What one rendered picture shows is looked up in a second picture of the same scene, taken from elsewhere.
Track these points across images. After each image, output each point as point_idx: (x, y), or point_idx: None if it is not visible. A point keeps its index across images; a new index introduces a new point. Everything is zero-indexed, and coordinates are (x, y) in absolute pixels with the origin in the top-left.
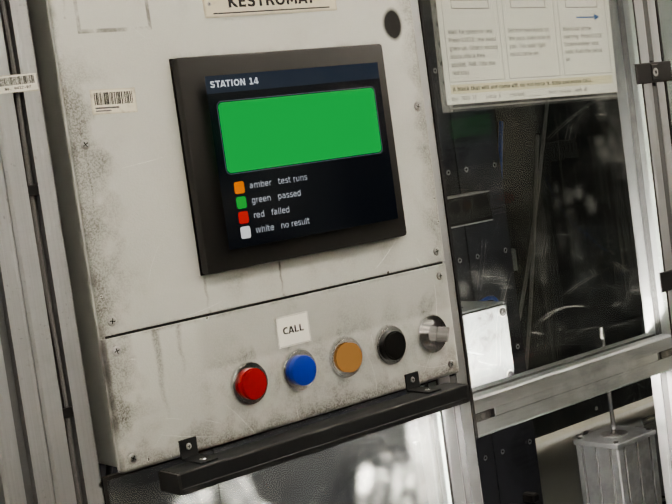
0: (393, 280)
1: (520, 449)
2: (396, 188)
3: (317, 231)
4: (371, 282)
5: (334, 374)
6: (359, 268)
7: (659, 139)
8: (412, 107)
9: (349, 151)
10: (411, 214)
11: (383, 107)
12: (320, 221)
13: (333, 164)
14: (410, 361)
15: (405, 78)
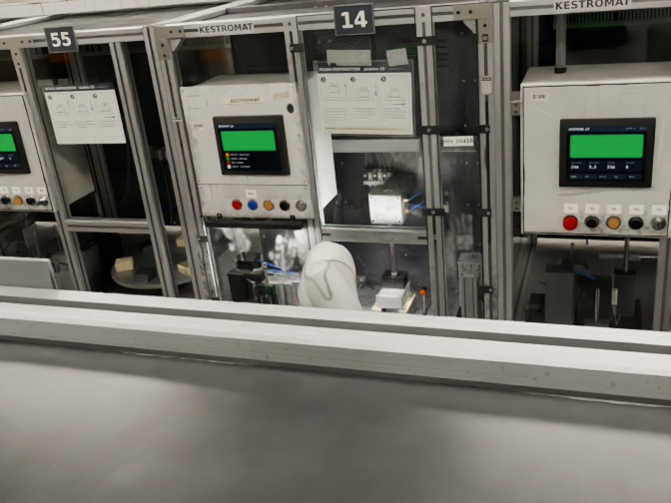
0: (287, 187)
1: None
2: (285, 161)
3: (252, 170)
4: (279, 186)
5: (265, 209)
6: (274, 181)
7: (429, 157)
8: (297, 135)
9: (264, 149)
10: (295, 169)
11: (281, 136)
12: (253, 167)
13: (258, 152)
14: (293, 212)
15: (294, 126)
